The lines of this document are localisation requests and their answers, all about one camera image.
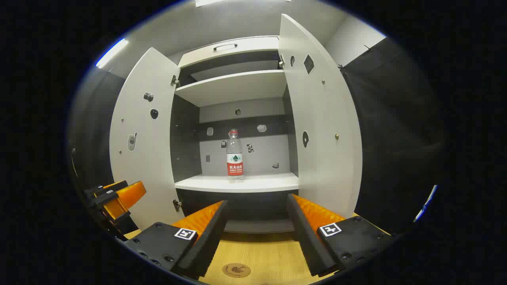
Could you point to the round brown coaster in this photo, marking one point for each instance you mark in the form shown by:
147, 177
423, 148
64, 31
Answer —
236, 270

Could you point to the white cabinet door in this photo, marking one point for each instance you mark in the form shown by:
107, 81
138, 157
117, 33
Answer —
150, 170
321, 170

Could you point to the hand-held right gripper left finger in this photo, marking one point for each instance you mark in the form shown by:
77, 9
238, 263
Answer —
206, 245

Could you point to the white cabinet shelf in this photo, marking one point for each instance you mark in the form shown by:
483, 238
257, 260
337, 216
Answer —
233, 87
261, 183

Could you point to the clear plastic bottle red label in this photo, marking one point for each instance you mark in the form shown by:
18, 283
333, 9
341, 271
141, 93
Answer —
235, 166

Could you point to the white and grey cabinet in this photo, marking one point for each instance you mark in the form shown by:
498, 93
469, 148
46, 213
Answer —
186, 138

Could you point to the white cabinet drawer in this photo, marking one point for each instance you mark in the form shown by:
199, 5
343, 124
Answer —
253, 46

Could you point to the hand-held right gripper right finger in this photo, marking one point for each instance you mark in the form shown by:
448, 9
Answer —
307, 241

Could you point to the black backdrop cloth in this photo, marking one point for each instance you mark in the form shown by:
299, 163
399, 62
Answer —
396, 130

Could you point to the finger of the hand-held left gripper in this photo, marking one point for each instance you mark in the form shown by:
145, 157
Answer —
126, 198
99, 189

